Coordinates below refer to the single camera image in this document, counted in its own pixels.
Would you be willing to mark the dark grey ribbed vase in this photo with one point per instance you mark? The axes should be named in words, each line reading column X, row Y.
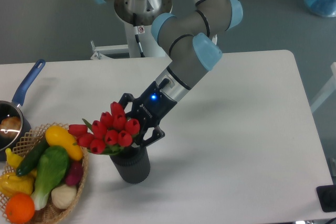
column 133, row 164

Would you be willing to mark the brown bread roll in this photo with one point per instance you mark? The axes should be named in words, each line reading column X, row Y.
column 10, row 127

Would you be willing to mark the green bok choy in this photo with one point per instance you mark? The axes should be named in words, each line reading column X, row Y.
column 51, row 169

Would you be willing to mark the white garlic bulb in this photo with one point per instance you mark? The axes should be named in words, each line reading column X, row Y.
column 62, row 196

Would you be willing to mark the small yellow pepper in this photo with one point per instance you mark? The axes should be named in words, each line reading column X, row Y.
column 13, row 159

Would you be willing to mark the yellow bell pepper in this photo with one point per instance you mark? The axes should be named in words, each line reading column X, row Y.
column 12, row 184

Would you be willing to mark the blue handled saucepan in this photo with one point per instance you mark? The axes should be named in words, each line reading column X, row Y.
column 13, row 108

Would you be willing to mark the yellow squash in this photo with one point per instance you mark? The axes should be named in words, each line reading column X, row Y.
column 58, row 136

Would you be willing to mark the red tulip bouquet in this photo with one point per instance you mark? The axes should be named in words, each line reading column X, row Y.
column 110, row 135

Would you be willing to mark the white frame at right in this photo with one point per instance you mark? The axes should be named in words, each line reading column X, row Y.
column 323, row 94

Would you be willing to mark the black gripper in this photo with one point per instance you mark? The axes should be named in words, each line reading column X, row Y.
column 149, row 109

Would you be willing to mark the black device at edge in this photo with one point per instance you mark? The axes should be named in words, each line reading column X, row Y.
column 326, row 195

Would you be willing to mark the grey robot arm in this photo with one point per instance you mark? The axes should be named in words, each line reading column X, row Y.
column 189, row 44

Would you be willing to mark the orange fruit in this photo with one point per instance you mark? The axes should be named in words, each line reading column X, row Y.
column 20, row 208

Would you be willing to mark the green cucumber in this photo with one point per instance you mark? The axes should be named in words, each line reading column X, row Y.
column 31, row 160

